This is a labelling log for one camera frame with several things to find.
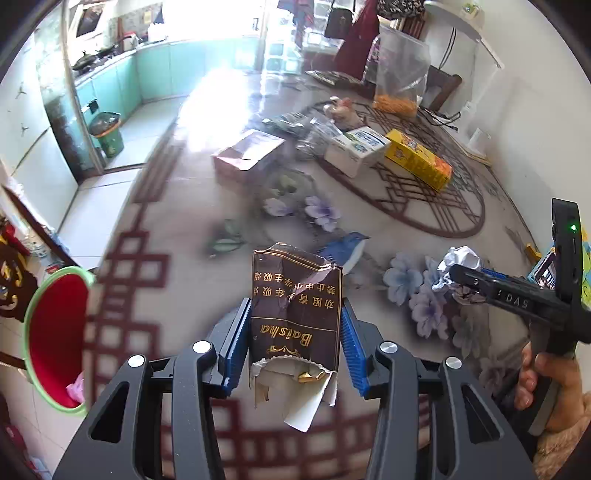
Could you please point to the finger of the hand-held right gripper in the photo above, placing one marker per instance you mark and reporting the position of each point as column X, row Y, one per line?
column 508, row 297
column 508, row 276

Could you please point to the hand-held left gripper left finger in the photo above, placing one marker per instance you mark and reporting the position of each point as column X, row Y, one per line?
column 235, row 346

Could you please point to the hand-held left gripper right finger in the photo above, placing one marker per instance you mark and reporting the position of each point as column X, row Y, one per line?
column 353, row 350

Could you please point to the silver foil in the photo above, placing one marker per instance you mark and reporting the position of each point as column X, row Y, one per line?
column 461, row 256

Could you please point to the brown cigarette pack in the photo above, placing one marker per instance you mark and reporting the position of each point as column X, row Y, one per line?
column 295, row 314

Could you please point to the yellow cardboard box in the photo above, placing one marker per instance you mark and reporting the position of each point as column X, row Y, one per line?
column 418, row 159

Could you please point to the red bucket with green rim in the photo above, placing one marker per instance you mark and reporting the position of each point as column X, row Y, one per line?
column 55, row 332

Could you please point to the pink cardboard box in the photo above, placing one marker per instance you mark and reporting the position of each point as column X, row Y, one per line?
column 247, row 157

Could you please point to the white green milk carton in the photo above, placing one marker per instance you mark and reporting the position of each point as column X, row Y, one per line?
column 355, row 150

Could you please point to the clear plastic wrapper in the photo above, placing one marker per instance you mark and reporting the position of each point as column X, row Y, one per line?
column 316, row 138

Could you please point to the green white packet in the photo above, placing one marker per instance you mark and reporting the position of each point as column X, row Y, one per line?
column 284, row 123

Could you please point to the person's right forearm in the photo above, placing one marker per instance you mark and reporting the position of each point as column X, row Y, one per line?
column 565, row 454

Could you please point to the person's right hand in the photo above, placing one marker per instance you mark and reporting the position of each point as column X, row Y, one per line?
column 572, row 392

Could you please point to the white desk lamp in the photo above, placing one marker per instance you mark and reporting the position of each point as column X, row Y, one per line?
column 478, row 141

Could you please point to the clear bag of orange snacks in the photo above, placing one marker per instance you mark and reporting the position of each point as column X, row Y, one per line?
column 399, row 78

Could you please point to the dark wooden carved chair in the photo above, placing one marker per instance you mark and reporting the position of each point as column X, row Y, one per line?
column 18, row 277

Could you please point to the small figurine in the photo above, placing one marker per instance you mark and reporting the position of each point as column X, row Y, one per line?
column 342, row 113

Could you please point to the green kitchen waste bin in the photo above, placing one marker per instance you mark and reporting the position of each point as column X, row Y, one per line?
column 108, row 138

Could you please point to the black remote control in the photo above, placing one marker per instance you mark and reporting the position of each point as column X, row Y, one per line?
column 334, row 78

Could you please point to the dark red hanging garment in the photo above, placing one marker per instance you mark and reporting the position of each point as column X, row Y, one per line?
column 358, row 44

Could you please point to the white refrigerator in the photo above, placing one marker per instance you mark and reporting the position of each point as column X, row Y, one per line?
column 32, row 152

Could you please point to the black white patterned bag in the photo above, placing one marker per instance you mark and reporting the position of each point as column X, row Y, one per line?
column 399, row 8

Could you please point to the teal kitchen cabinets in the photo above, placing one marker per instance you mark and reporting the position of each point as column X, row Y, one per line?
column 152, row 69

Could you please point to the black hanging bag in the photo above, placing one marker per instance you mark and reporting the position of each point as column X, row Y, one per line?
column 339, row 21

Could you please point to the black wok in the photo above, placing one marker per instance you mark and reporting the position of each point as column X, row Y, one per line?
column 92, row 59

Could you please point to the white kettle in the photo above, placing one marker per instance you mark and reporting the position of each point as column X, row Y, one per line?
column 130, row 40

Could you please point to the range hood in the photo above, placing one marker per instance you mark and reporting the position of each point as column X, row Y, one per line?
column 90, row 18

